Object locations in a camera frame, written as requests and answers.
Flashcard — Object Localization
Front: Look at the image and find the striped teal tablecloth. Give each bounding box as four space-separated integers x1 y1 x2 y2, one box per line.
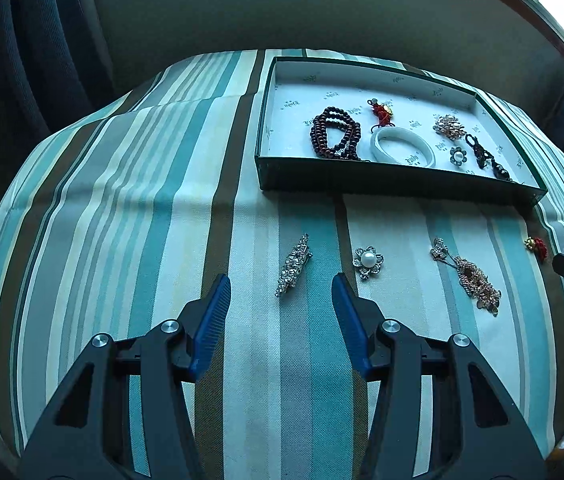
0 47 564 480

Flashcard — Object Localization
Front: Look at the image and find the pearl flower brooch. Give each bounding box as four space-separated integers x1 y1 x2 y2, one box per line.
353 245 385 280

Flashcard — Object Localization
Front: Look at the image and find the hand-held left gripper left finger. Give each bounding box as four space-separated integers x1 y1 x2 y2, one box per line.
17 274 233 480

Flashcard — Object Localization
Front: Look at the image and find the white jade bangle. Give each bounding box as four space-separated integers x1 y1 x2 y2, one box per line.
369 127 435 169

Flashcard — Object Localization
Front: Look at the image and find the gold chain necklace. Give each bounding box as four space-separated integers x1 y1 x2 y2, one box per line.
430 237 502 317

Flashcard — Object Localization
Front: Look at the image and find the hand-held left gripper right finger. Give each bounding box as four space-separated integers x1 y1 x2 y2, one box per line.
332 272 547 480

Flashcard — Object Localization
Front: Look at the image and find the dark blue curtain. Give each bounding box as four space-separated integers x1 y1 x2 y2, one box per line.
0 0 115 133

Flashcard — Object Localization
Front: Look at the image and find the brown wooden window sill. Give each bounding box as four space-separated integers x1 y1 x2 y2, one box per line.
432 0 564 65

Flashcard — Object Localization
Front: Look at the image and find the dark red bead bracelet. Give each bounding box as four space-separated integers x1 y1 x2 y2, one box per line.
310 105 363 162

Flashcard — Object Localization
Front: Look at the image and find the small red gold charm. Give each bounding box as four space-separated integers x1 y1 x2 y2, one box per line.
524 236 549 262

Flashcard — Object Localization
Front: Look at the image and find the green shallow box tray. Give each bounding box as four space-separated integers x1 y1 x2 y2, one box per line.
254 56 548 207

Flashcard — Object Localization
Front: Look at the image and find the gold flower brooch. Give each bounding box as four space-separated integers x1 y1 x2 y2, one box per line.
432 113 465 140

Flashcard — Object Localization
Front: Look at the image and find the silver bar brooch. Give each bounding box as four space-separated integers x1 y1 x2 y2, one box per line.
275 233 313 299

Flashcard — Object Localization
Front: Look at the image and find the black bead pendant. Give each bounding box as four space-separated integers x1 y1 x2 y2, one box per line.
464 132 513 181

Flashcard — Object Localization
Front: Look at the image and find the red knot gold charm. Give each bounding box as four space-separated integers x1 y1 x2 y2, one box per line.
367 98 396 134

